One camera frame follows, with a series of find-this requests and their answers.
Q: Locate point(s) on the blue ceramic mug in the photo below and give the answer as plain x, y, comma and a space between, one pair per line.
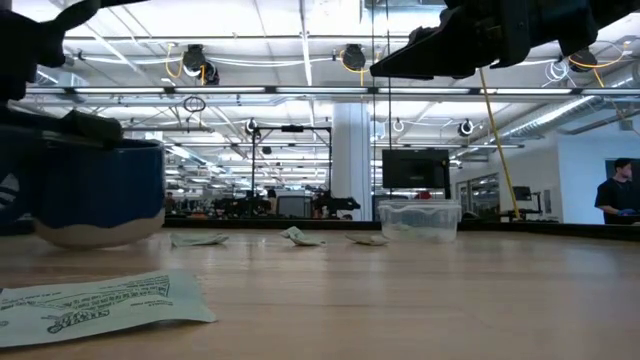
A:
100, 190

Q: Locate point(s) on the black gantry frame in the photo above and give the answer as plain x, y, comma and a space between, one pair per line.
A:
292, 128

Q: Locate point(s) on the small black monitor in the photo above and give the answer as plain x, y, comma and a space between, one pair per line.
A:
522, 193

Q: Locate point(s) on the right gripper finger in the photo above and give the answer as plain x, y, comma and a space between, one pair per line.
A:
440, 57
425, 34

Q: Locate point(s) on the clear plastic container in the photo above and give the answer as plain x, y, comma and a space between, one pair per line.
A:
420, 212

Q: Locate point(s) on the black aluminium table frame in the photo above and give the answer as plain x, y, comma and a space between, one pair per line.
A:
550, 229

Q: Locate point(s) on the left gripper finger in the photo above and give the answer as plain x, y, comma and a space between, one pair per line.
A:
85, 127

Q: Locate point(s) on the black background robot arm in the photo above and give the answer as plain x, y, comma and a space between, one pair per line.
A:
335, 204

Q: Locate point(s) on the person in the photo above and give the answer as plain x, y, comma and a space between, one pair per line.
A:
617, 195

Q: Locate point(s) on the black monitor screen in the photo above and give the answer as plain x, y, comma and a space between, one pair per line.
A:
415, 169

